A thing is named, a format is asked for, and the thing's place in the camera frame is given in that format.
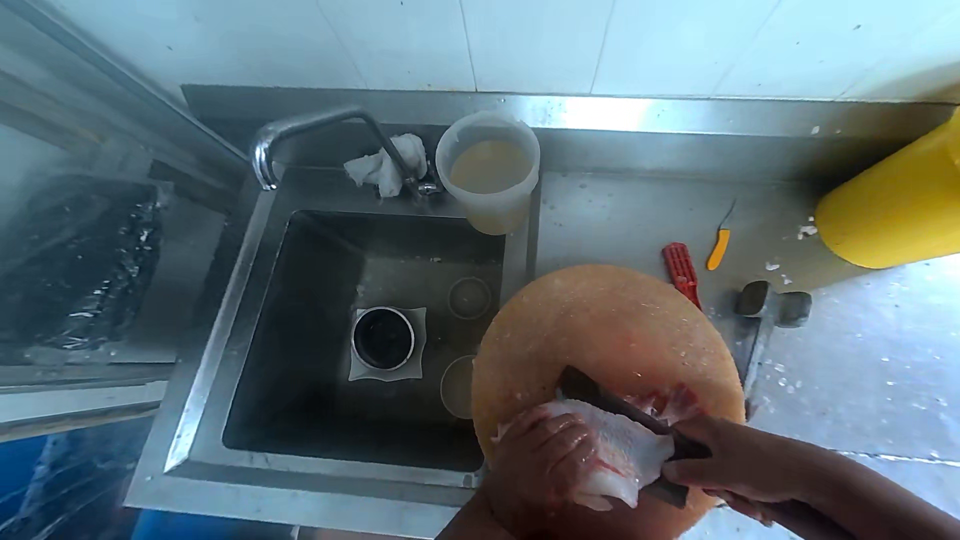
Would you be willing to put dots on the round cutting board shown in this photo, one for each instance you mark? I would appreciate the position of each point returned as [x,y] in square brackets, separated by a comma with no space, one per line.
[585,322]

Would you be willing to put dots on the translucent plastic bucket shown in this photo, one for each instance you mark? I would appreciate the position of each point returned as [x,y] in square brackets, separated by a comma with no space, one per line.
[495,206]

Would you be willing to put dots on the person's right hand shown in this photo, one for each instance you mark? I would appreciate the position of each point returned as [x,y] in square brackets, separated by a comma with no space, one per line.
[750,459]

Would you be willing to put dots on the red fish scaler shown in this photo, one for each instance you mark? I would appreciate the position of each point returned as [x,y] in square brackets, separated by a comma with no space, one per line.
[682,268]

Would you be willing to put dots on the black plastic bag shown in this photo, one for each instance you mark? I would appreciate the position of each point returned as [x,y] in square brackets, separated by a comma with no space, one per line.
[79,262]

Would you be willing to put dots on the chrome faucet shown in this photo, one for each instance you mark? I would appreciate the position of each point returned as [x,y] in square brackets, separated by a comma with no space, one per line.
[315,120]

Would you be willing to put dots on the metal mallet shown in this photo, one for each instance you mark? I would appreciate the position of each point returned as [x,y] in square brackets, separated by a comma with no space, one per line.
[759,304]

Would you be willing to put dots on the person's right thumb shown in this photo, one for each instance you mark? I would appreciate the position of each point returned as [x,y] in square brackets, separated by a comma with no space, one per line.
[688,472]

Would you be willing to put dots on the white fish piece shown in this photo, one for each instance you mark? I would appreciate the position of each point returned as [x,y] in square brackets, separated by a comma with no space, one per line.
[626,444]

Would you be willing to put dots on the yellow bucket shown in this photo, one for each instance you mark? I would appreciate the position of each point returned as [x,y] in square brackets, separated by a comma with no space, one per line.
[892,202]

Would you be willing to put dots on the person's right index finger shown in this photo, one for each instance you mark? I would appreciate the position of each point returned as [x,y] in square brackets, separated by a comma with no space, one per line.
[699,430]

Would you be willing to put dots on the person's left forearm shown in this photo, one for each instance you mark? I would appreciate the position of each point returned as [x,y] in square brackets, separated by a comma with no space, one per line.
[476,520]

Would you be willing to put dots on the person's left hand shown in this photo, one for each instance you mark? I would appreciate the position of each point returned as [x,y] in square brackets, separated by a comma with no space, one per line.
[525,476]

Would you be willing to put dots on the dark cleaver knife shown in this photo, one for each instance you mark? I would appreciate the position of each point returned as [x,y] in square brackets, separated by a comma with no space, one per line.
[585,386]

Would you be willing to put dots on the person's left fingers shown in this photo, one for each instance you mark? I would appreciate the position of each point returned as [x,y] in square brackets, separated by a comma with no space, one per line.
[561,444]

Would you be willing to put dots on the metal framed window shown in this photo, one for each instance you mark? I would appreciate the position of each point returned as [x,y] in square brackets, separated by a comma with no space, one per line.
[82,97]

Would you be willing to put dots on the person's right fingers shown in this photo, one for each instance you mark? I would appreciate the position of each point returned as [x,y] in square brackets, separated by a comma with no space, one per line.
[744,507]

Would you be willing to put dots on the person's right forearm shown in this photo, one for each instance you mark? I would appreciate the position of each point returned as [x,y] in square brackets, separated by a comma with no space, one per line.
[862,487]

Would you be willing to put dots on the crumpled white plastic bag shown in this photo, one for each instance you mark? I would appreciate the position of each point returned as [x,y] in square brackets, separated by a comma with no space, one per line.
[390,174]

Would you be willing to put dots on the stainless steel sink counter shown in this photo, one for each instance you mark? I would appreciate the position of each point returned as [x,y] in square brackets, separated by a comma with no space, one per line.
[607,217]

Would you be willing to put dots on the blue plastic container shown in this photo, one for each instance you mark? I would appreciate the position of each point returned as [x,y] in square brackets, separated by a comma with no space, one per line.
[19,480]

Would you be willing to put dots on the red fish scraps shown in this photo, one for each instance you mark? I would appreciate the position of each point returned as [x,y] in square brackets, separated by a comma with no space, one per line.
[681,405]

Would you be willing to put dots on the round black sink drain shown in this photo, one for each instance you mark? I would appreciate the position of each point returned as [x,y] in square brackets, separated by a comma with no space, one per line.
[382,339]

